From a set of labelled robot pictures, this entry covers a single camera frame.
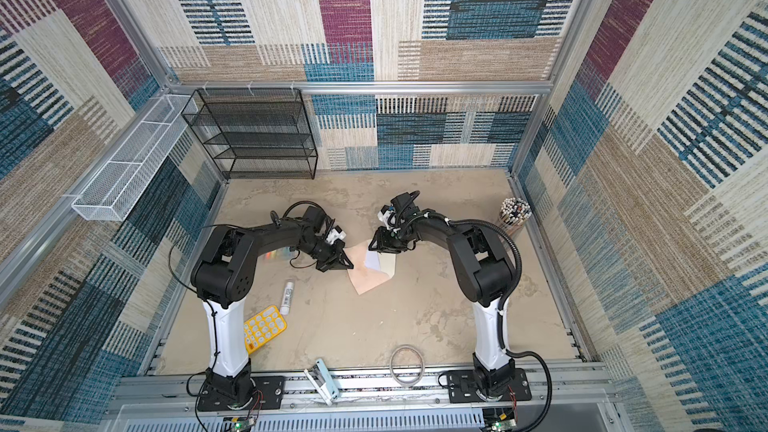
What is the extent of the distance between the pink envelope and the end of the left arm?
0.12ft

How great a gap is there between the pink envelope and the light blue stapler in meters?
0.22

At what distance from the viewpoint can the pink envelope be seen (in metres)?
0.93

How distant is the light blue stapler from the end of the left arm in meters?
0.25

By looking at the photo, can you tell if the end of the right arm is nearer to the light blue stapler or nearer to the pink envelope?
the pink envelope

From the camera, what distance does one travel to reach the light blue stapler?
2.39ft

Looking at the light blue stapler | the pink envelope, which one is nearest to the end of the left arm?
the pink envelope

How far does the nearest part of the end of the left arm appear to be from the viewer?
2.86 ft

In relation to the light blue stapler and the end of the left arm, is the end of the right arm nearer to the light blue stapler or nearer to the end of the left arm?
the end of the left arm

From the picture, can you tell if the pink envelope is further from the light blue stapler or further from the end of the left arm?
the light blue stapler
